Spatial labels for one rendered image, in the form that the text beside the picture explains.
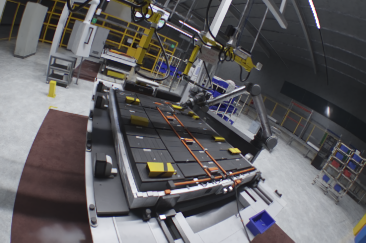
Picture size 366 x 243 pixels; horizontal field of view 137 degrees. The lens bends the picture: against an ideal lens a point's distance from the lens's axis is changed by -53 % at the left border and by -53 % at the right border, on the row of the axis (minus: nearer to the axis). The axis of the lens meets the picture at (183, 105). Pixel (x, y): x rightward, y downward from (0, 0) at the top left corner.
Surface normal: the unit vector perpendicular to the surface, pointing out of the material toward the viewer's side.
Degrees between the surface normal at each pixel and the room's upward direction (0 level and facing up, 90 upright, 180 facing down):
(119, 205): 0
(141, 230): 0
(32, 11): 90
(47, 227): 0
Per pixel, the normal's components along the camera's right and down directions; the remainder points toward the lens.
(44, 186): 0.40, -0.88
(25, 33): 0.46, 0.42
